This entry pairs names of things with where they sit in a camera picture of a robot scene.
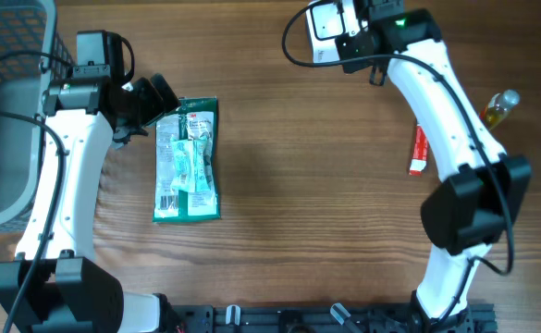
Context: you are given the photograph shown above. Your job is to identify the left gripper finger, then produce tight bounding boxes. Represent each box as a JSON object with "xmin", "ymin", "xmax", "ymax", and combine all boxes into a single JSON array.
[
  {"xmin": 150, "ymin": 73, "xmax": 180, "ymax": 113},
  {"xmin": 110, "ymin": 126, "xmax": 149, "ymax": 150}
]

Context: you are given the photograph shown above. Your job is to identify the green 3M product package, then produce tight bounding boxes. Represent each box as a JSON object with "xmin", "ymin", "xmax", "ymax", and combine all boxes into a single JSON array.
[{"xmin": 153, "ymin": 97, "xmax": 220, "ymax": 224}]

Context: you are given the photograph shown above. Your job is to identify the mint green plastic packet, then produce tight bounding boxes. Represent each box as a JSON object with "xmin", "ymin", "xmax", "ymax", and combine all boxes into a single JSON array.
[{"xmin": 170, "ymin": 139, "xmax": 211, "ymax": 193}]

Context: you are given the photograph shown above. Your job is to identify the red toothpaste box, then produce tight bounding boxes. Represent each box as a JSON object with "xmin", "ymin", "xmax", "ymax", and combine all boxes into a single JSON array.
[{"xmin": 409, "ymin": 123, "xmax": 428, "ymax": 176}]

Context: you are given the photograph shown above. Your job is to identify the yellow liquid Vim bottle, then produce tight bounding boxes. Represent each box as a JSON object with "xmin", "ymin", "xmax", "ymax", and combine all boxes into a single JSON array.
[{"xmin": 479, "ymin": 90, "xmax": 521, "ymax": 130}]

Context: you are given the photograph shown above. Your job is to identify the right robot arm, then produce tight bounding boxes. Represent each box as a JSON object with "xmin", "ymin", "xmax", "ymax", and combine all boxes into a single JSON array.
[{"xmin": 336, "ymin": 1, "xmax": 532, "ymax": 332}]

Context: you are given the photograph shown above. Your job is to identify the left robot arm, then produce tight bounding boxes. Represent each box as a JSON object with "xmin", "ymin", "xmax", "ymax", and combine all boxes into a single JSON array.
[{"xmin": 0, "ymin": 31, "xmax": 179, "ymax": 332}]

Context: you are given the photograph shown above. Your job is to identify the white barcode scanner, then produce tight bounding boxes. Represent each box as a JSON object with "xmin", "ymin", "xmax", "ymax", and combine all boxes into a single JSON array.
[{"xmin": 306, "ymin": 0, "xmax": 360, "ymax": 63}]

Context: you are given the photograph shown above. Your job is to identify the grey plastic shopping basket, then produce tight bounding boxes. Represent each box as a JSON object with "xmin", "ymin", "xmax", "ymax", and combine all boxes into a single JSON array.
[{"xmin": 0, "ymin": 0, "xmax": 74, "ymax": 233}]

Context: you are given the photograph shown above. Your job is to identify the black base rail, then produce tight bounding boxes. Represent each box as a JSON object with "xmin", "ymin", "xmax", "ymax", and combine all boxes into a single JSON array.
[{"xmin": 172, "ymin": 301, "xmax": 498, "ymax": 333}]

